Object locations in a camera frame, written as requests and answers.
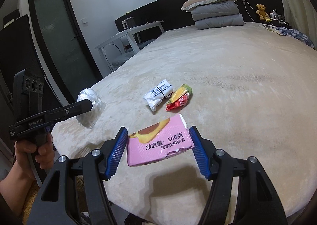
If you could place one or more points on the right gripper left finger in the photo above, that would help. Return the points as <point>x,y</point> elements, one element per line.
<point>73,191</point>

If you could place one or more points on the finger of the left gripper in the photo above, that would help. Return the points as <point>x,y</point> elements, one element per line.
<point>69,111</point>

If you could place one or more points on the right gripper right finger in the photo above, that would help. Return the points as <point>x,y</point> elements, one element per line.
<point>257,201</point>

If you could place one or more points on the small white plastic bag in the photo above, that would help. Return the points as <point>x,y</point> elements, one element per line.
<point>89,119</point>

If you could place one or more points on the white printed paper wrapper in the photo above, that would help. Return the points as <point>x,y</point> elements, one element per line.
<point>155,96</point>

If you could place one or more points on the pink snack box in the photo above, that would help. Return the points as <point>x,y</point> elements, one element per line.
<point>158,142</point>

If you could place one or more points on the yellow red snack packet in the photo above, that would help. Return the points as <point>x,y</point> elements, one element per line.
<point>179,98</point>

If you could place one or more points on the person's left forearm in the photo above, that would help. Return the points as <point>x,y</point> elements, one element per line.
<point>15,186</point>

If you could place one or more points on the person's left hand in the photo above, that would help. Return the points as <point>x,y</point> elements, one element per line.
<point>44,155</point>

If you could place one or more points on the dark glass door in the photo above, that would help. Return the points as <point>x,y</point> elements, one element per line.
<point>63,46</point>

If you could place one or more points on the grey cushioned chair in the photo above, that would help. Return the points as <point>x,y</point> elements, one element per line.
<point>129,53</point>

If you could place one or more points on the white side table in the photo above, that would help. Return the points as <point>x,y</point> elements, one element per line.
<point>128,34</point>

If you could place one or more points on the beige plush bed blanket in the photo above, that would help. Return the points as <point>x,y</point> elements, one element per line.
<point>254,94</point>

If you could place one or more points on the folded grey quilt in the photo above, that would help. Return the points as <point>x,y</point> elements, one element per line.
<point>216,15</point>

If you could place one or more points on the beige lace-trimmed pillow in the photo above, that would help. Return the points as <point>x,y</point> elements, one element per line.
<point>208,0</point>

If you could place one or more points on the blue patterned sheet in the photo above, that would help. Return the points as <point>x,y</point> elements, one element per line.
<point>282,31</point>

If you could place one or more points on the brown teddy bear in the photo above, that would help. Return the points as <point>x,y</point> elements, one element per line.
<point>262,13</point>

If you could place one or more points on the bottles on nightstand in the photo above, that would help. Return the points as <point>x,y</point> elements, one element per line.
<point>275,16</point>

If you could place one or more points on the cream curtain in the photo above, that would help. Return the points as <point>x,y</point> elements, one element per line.
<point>301,15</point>

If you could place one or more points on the black headboard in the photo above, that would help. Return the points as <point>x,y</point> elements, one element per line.
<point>170,12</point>

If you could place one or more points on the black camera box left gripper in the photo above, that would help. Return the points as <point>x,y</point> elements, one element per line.
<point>28,90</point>

